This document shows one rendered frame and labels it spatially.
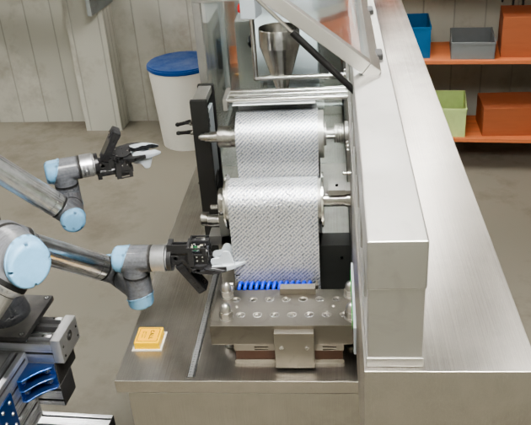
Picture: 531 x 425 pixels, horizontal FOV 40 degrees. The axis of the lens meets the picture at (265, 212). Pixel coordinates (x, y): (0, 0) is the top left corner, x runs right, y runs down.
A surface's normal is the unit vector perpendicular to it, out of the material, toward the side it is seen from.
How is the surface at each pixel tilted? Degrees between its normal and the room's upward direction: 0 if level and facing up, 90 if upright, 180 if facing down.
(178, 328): 0
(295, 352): 90
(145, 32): 90
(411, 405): 90
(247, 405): 90
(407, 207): 0
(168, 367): 0
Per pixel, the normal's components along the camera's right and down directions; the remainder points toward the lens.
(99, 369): -0.07, -0.87
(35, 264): 0.73, 0.21
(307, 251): -0.07, 0.48
